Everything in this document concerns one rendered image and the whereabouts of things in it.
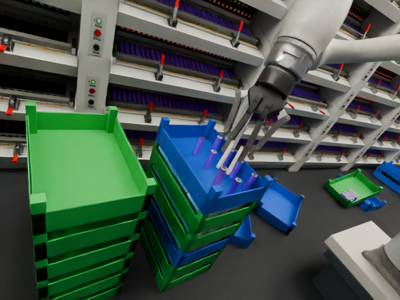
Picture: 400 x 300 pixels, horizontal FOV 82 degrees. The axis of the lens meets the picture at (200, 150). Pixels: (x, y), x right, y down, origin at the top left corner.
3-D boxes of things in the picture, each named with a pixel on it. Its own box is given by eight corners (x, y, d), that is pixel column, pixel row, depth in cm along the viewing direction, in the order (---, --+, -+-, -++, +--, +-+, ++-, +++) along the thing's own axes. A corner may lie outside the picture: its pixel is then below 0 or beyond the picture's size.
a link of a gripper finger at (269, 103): (266, 102, 51) (272, 105, 50) (244, 147, 52) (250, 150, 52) (267, 98, 47) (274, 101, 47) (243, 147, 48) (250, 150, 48)
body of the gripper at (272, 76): (262, 59, 46) (238, 100, 47) (302, 78, 44) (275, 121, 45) (262, 72, 53) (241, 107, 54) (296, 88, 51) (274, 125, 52)
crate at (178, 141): (259, 199, 65) (274, 180, 61) (202, 215, 53) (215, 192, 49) (206, 137, 83) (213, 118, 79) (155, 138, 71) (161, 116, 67)
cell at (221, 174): (219, 190, 54) (230, 169, 51) (213, 191, 53) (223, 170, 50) (215, 184, 55) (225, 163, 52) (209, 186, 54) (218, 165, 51)
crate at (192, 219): (247, 217, 69) (259, 199, 65) (191, 236, 57) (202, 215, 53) (198, 154, 87) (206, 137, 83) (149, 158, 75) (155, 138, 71)
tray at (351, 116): (377, 129, 181) (396, 118, 171) (333, 121, 151) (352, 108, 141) (362, 109, 191) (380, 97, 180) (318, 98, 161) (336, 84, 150)
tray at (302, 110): (324, 119, 147) (337, 110, 140) (253, 108, 116) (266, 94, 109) (311, 96, 156) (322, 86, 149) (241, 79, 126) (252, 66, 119)
